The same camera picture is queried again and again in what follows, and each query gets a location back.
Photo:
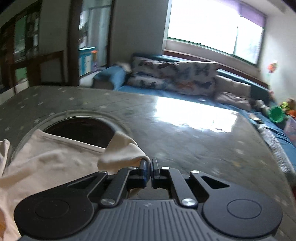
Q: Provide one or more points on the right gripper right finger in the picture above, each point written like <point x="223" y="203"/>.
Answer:
<point x="173" y="181"/>

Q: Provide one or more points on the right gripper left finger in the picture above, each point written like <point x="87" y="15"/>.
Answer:
<point x="125" y="180"/>

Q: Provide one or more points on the cream white garment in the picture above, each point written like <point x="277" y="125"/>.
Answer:
<point x="46" y="161"/>

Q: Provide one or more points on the large butterfly print pillow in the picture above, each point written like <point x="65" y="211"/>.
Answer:
<point x="195" y="78"/>

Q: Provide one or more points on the long butterfly print pillow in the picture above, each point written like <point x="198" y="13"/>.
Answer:
<point x="152" y="74"/>

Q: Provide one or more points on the grey plain pillow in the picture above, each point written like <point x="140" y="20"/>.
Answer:
<point x="231" y="92"/>

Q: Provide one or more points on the white fluffy item on armrest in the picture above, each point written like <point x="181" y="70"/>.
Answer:
<point x="125" y="66"/>

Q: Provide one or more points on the grey quilted blanket on sofa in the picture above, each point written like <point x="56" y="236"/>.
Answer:
<point x="281" y="157"/>

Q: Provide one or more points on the grey stuffed toy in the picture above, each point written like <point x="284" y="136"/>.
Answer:
<point x="260" y="106"/>

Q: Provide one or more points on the green plastic bucket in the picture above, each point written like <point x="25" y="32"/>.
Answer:
<point x="277" y="115"/>

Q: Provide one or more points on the blue children's table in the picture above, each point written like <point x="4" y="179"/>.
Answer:
<point x="85" y="60"/>

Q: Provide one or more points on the clear plastic storage box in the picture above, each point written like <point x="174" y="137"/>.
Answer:
<point x="290" y="128"/>

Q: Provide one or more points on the dark wooden chair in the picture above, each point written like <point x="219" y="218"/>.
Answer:
<point x="47" y="69"/>

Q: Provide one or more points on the stuffed plush toy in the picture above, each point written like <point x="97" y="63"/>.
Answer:
<point x="288" y="107"/>

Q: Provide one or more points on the colourful pinwheel flower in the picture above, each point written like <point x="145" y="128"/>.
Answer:
<point x="271" y="69"/>

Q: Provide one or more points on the dark wooden doorway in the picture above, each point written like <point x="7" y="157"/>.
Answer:
<point x="89" y="25"/>

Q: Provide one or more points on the green framed window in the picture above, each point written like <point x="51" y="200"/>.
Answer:
<point x="231" y="27"/>

